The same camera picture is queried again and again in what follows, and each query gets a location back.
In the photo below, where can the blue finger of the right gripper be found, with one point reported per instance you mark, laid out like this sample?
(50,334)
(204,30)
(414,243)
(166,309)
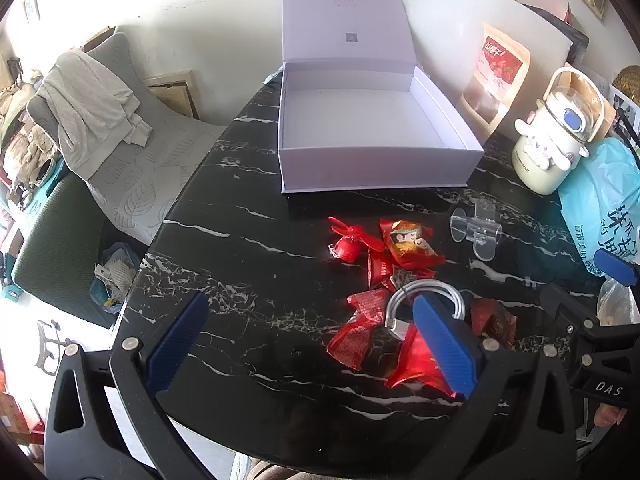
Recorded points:
(626,273)

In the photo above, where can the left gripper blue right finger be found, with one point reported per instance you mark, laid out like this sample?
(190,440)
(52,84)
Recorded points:
(454,346)

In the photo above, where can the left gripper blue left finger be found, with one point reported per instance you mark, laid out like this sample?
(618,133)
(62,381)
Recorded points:
(165,356)

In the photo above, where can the red gold character snack packet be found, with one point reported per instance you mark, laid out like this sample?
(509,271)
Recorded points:
(416,362)

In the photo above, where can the dark brown candy packet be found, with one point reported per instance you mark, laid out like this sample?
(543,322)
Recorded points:
(490,320)

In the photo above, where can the red candy packet white text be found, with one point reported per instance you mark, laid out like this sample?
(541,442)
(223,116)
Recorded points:
(351,343)

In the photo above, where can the red ketchup style snack packet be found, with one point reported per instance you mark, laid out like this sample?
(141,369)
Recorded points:
(383,271)

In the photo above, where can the red cartoon figure snack packet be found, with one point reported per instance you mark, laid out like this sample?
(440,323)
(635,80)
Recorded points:
(409,244)

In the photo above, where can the clear acrylic holder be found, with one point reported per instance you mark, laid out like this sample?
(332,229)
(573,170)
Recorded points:
(482,229)

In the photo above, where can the small red bow candy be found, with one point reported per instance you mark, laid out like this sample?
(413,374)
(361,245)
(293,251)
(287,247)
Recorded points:
(353,238)

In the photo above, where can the person's right hand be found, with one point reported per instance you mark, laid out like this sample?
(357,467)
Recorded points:
(608,416)

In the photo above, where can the clear plastic bag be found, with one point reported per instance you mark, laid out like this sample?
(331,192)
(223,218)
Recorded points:
(616,304)

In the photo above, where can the light blue plastic bag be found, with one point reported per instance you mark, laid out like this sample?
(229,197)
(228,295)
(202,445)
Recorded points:
(600,203)

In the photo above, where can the trash bag on floor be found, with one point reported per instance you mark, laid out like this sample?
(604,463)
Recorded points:
(113,277)

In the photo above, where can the printed photo leaflet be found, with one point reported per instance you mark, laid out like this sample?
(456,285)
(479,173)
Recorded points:
(621,102)

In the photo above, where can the dark green sofa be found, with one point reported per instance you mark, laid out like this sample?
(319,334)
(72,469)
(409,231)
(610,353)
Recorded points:
(56,262)

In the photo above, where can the white cartoon dog water bottle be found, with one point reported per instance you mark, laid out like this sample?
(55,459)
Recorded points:
(554,138)

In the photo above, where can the brown paper bag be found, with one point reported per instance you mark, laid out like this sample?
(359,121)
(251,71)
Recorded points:
(605,125)

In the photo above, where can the grey leaf pattern chair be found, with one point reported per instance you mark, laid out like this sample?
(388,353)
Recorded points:
(136,187)

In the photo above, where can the black board behind foam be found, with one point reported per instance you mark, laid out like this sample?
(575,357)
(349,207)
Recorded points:
(579,40)

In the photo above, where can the kraft hawthorn snack pouch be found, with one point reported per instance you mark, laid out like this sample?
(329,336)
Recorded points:
(498,76)

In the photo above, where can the pile of clothes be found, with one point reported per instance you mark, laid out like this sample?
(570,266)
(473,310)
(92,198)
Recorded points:
(28,155)

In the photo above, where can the grey sweatshirt on chair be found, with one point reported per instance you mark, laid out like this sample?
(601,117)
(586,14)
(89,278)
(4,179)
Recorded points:
(95,110)

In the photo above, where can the open lavender gift box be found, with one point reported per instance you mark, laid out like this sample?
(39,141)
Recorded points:
(356,111)

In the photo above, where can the white foam board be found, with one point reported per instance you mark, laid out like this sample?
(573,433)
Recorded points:
(448,35)

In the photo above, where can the wooden picture frame on floor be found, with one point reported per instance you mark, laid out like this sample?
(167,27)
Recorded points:
(178,91)

